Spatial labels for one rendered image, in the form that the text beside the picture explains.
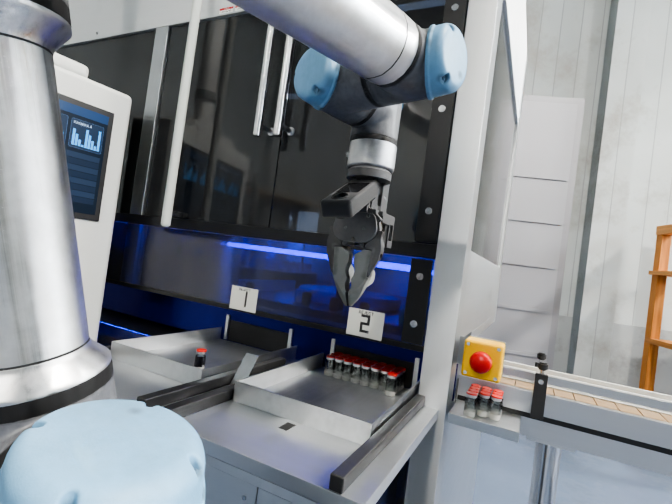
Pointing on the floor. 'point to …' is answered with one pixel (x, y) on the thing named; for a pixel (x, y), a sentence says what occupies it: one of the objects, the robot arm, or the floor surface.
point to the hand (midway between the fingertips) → (347, 297)
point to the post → (454, 247)
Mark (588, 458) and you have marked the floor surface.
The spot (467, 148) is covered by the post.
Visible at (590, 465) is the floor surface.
